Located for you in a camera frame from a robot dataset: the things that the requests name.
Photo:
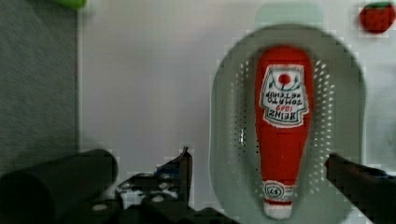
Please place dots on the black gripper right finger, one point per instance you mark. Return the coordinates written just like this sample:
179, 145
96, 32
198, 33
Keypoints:
371, 190

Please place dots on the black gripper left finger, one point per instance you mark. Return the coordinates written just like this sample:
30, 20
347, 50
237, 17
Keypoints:
163, 197

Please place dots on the red plush ketchup bottle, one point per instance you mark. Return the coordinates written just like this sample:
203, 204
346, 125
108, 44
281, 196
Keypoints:
284, 105

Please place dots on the small red strawberry toy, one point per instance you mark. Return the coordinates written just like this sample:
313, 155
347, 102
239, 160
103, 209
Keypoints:
377, 18

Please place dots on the green lime toy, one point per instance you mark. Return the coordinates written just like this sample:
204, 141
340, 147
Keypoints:
73, 4

